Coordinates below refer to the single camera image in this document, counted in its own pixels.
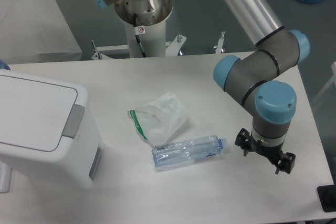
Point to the blue object behind can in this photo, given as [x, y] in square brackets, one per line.
[4, 66]

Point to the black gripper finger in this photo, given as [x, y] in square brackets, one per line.
[243, 141]
[284, 162]

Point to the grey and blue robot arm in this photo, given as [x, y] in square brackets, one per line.
[252, 81]

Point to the clear plastic water bottle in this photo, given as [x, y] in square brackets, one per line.
[188, 152]

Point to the white frame at right edge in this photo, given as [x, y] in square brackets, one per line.
[326, 92]

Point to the white plastic bag green stripe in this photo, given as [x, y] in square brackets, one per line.
[157, 121]

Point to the white push-lid trash can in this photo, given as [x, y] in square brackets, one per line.
[48, 131]

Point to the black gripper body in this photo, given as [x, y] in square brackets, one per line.
[267, 147]

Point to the black clamp at table edge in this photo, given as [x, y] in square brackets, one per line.
[327, 197]

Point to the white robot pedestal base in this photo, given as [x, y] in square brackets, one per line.
[147, 35]

